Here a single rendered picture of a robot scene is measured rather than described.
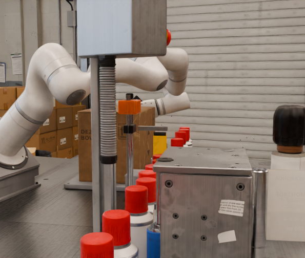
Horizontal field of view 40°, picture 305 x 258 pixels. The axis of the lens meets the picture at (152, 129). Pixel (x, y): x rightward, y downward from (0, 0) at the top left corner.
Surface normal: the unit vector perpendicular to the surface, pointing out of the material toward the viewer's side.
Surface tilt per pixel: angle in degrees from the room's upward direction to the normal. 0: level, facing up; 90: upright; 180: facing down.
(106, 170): 90
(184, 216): 90
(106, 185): 90
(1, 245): 0
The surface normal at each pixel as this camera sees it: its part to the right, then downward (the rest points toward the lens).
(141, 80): 0.01, 0.70
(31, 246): 0.00, -0.99
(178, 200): -0.17, 0.12
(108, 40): -0.70, 0.09
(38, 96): 0.67, -0.30
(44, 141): 0.95, -0.01
